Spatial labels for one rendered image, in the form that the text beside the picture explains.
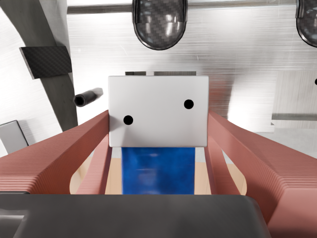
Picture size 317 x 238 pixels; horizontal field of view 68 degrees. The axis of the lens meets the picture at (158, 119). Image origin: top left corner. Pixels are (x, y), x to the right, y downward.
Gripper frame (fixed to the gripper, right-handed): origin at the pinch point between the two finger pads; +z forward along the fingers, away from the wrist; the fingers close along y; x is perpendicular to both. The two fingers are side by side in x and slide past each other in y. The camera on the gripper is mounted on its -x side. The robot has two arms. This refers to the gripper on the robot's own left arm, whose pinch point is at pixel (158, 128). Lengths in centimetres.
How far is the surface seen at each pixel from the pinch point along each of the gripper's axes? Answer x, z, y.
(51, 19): -1.3, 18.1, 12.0
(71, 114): 7.3, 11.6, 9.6
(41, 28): -0.8, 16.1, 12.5
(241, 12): -4.3, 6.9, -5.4
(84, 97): 0.9, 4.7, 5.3
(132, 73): 0.8, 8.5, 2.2
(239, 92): 0.6, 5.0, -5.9
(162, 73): 0.9, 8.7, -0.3
